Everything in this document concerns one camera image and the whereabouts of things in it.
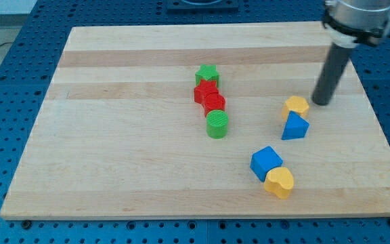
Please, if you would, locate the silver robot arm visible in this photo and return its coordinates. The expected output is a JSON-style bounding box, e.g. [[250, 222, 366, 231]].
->
[[322, 0, 390, 49]]

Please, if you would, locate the blue cube block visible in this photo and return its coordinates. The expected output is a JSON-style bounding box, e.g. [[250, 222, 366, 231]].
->
[[250, 146, 283, 182]]

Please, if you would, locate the blue triangle block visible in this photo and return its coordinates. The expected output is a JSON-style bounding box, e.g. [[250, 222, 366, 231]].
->
[[281, 111, 310, 140]]

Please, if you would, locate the wooden board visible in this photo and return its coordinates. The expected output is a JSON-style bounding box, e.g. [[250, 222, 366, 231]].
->
[[0, 22, 390, 220]]

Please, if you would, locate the green cylinder block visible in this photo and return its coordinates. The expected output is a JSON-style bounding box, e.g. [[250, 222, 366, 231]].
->
[[206, 110, 229, 139]]

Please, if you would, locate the red cylinder block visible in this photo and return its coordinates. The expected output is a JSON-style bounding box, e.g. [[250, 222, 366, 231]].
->
[[202, 94, 226, 116]]

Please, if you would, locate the red star block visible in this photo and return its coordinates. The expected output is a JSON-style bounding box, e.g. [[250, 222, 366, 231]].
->
[[194, 79, 219, 104]]

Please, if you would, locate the green star block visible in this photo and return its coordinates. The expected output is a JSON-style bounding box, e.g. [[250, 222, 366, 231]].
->
[[195, 64, 220, 86]]

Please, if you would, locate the yellow heart block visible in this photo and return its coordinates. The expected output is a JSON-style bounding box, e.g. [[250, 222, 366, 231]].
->
[[263, 167, 294, 199]]

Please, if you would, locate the yellow hexagon block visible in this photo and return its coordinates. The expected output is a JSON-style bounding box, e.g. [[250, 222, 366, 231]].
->
[[281, 96, 309, 121]]

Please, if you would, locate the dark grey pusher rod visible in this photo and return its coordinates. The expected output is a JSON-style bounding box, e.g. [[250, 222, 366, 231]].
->
[[311, 43, 353, 106]]

